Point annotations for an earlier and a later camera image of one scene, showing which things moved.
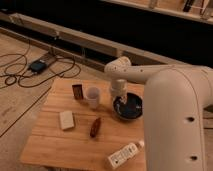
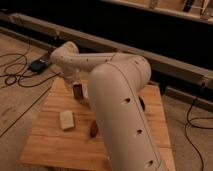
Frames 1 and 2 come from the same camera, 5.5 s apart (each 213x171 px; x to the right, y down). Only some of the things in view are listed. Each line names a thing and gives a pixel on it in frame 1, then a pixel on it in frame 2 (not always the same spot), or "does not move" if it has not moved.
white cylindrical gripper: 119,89 to 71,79
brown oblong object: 95,127 does not move
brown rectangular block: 78,91 does not move
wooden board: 76,126 does not move
